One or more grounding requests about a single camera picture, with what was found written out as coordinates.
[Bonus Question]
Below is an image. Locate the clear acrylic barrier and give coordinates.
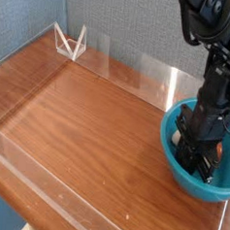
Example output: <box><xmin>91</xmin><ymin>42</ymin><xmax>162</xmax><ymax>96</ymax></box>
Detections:
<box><xmin>0</xmin><ymin>30</ymin><xmax>230</xmax><ymax>230</ymax></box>

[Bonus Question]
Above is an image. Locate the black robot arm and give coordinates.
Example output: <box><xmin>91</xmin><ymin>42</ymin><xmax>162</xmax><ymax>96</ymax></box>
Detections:
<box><xmin>176</xmin><ymin>0</ymin><xmax>230</xmax><ymax>182</ymax></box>

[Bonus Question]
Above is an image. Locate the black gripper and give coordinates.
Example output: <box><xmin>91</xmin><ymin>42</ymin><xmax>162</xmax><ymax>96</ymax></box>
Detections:
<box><xmin>176</xmin><ymin>89</ymin><xmax>230</xmax><ymax>182</ymax></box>

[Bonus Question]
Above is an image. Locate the white toy mushroom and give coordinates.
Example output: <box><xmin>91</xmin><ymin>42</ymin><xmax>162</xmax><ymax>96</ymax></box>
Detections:
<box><xmin>172</xmin><ymin>130</ymin><xmax>181</xmax><ymax>147</ymax></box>

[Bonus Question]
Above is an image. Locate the blue plastic bowl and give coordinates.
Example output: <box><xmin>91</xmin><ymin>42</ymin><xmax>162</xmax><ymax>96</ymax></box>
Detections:
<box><xmin>160</xmin><ymin>97</ymin><xmax>230</xmax><ymax>203</ymax></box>

